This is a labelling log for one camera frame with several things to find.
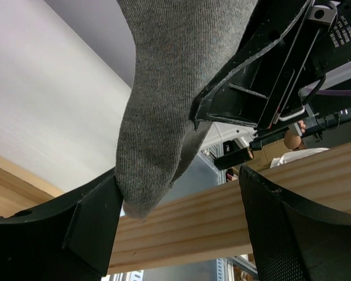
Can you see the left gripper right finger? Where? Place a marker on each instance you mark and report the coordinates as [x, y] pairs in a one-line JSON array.
[[292, 237]]

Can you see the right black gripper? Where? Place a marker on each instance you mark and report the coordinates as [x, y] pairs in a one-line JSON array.
[[271, 87]]

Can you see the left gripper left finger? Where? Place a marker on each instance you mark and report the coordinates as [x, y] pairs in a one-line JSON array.
[[67, 238]]

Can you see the grey sock black stripes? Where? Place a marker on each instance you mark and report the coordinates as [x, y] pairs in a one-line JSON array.
[[180, 47]]

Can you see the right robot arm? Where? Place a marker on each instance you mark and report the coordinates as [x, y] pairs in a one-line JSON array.
[[333, 117]]

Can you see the wooden stand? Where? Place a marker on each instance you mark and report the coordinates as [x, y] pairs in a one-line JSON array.
[[203, 226]]

